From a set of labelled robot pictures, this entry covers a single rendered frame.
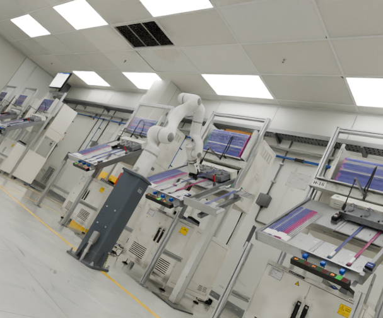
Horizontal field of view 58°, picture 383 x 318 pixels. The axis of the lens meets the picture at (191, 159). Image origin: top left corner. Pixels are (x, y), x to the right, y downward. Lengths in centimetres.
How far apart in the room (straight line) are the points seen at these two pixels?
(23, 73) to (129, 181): 909
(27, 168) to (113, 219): 489
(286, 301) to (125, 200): 128
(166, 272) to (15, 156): 465
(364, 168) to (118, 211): 183
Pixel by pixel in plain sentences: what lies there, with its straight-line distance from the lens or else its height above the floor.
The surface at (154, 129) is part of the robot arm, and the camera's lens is 266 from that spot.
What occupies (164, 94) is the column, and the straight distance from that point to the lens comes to 665.
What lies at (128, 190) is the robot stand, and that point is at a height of 57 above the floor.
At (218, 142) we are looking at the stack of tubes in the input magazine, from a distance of 361.
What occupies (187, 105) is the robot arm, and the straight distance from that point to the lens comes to 274.
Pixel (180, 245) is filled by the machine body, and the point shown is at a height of 41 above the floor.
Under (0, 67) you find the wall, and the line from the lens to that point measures 1120.
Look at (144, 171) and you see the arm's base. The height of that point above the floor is 74.
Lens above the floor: 41
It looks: 13 degrees up
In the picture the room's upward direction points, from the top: 29 degrees clockwise
